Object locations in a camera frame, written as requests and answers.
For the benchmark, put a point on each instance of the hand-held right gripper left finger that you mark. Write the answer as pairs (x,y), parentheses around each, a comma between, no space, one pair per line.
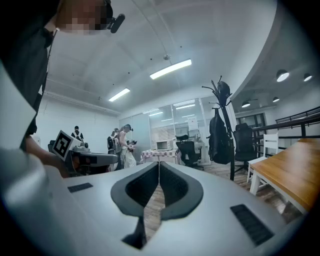
(140,190)

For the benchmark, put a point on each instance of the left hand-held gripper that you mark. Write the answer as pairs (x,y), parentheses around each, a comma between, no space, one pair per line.
(62,145)

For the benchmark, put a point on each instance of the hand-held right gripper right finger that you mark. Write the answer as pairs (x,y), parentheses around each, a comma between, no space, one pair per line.
(175,187)

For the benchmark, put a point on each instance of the black backpack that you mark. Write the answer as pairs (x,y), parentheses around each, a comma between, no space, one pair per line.
(220,142)

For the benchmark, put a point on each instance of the black coat rack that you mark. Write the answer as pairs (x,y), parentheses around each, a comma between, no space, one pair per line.
(228,125)

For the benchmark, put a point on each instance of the person's left forearm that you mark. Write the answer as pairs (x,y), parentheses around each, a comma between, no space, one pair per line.
(42,155)

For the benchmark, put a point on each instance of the table with pink checkered cloth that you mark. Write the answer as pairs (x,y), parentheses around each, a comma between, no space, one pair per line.
(160,156)

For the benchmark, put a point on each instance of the black office chair with headrest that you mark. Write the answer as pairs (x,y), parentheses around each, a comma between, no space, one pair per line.
(187,150)

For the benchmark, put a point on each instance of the white countertop oven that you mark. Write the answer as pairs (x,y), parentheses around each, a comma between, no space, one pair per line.
(163,145)

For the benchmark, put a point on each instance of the white paper sign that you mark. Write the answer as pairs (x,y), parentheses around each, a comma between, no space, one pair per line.
(192,123)

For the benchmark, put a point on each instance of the long ceiling tube light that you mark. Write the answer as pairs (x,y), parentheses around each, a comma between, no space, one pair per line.
(119,94)
(171,69)

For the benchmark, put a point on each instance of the black mesh office chair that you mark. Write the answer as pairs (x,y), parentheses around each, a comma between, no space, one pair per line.
(243,142)

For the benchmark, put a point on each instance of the white wooden chair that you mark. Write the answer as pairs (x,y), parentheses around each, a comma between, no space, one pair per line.
(271,145)

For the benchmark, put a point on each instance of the navy cap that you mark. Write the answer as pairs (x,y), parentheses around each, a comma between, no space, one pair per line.
(223,90)

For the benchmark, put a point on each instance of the round black pendant lamp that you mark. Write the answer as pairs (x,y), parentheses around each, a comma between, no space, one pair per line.
(276,99)
(246,104)
(307,77)
(282,75)

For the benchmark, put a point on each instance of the person's black shirt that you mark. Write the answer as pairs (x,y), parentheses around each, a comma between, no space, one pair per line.
(22,55)

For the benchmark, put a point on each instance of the black metal railing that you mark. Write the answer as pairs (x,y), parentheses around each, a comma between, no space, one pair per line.
(300,122)

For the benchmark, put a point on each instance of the black head-worn camera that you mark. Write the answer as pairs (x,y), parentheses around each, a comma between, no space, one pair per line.
(117,23)

